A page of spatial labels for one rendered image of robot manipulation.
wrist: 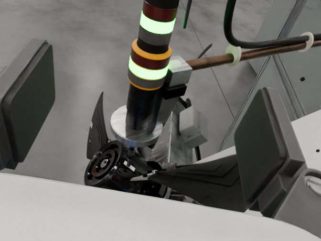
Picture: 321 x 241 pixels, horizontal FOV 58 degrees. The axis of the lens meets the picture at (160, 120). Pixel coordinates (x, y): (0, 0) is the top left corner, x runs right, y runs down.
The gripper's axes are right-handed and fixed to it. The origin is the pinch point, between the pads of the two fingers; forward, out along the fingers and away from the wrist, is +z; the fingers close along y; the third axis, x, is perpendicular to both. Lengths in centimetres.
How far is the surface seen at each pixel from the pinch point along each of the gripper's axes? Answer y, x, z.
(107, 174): -3.7, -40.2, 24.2
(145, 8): -1.5, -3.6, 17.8
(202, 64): 6.5, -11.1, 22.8
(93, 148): -11, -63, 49
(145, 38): -1.0, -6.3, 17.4
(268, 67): 71, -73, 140
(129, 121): -1.1, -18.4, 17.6
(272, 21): 122, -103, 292
